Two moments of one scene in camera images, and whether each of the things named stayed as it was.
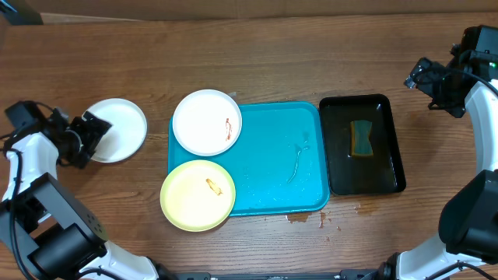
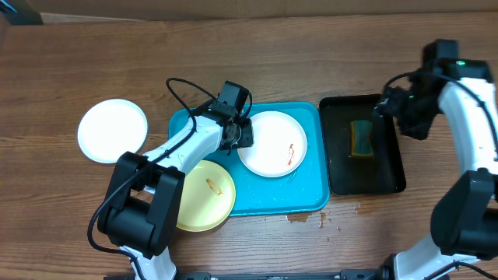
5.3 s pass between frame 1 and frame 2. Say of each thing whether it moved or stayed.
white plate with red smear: moved
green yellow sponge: stayed
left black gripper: moved
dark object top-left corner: stayed
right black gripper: moved
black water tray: stayed
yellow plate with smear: stayed
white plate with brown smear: stayed
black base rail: stayed
